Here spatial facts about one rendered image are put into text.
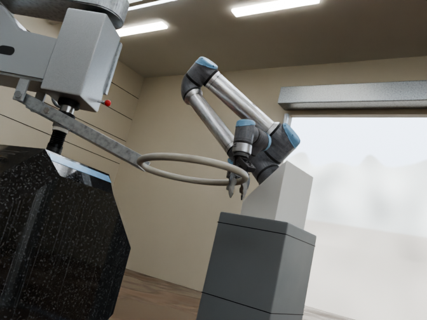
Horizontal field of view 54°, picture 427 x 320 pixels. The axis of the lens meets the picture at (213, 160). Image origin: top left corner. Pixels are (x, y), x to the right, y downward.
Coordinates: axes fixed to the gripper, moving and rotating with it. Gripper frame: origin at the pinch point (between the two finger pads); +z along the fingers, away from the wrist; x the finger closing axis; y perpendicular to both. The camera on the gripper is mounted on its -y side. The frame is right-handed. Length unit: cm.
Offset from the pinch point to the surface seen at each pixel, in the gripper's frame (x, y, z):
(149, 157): 45.5, -9.5, -5.7
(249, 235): -18.8, 18.1, 14.8
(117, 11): 67, 19, -78
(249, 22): -145, 334, -316
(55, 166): 78, -9, 5
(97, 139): 63, 16, -14
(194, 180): 14.2, 19.6, -6.3
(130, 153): 50, 8, -9
